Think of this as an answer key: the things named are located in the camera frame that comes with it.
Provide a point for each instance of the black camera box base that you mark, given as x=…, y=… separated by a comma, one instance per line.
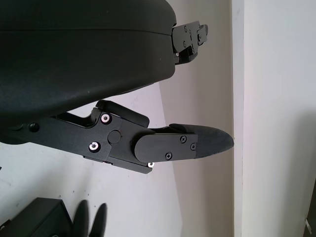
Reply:
x=42, y=219

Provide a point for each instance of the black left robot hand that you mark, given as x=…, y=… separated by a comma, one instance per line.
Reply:
x=86, y=61

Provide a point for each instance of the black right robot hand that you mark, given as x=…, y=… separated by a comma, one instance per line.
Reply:
x=82, y=222

